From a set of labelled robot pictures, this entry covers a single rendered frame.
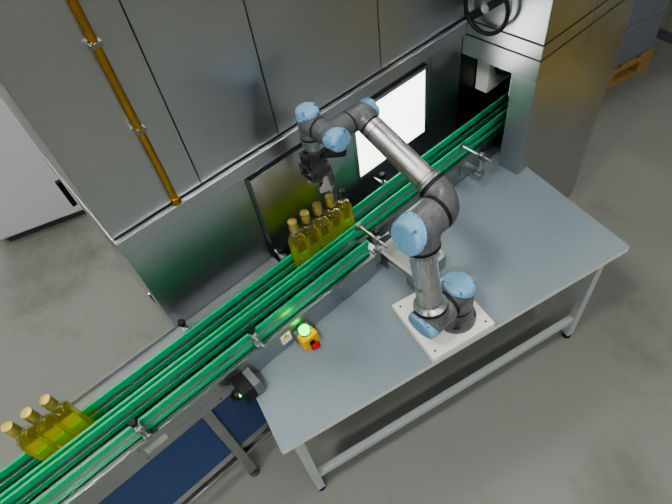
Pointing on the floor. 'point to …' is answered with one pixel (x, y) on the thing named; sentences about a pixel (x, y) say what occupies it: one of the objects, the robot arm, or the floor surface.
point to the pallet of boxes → (638, 40)
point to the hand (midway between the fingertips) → (326, 186)
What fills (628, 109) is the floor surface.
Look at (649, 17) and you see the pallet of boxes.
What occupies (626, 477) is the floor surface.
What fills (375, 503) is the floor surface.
